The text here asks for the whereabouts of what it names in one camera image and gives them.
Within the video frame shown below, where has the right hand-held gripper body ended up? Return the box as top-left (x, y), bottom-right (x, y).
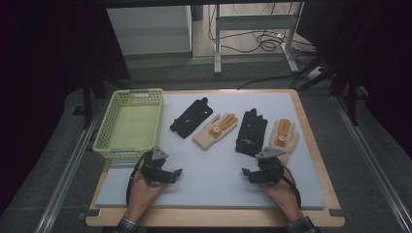
top-left (255, 147), bottom-right (288, 186)

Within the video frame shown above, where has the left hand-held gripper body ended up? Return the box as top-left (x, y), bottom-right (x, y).
top-left (139, 146), bottom-right (176, 187)

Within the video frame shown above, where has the person's left hand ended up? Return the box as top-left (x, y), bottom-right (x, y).
top-left (124, 170), bottom-right (167, 222)

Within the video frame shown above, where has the person's right hand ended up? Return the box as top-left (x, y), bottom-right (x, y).
top-left (260, 176), bottom-right (305, 222)

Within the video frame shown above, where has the beige and orange glove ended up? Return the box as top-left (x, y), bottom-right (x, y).
top-left (191, 112), bottom-right (239, 151)
top-left (267, 117), bottom-right (300, 165)

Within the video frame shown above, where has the black glove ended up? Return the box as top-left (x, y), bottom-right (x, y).
top-left (169, 96), bottom-right (215, 140)
top-left (234, 108), bottom-right (269, 158)

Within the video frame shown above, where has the yellow-green plastic basket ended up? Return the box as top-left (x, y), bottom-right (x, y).
top-left (91, 87), bottom-right (165, 160)

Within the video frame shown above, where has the black stand leg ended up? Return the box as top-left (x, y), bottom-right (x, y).
top-left (81, 76), bottom-right (94, 130)

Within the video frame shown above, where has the white cabinet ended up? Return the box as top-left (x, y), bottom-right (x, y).
top-left (106, 5), bottom-right (193, 56)

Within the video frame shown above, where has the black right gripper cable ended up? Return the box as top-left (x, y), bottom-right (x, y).
top-left (281, 165), bottom-right (303, 209)

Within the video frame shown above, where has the black table bracket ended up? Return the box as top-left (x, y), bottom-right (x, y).
top-left (77, 209), bottom-right (103, 221)

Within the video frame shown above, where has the black floor cable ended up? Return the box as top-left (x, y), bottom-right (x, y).
top-left (237, 73), bottom-right (295, 90)

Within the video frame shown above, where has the aluminium rail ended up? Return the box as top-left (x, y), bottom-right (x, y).
top-left (332, 95), bottom-right (412, 233)
top-left (33, 98), bottom-right (110, 233)

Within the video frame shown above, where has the tangle of black floor cables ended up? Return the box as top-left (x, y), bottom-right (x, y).
top-left (207, 4), bottom-right (317, 55)

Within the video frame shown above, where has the white metal stand frame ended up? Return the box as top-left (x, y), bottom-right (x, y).
top-left (213, 2), bottom-right (305, 76)

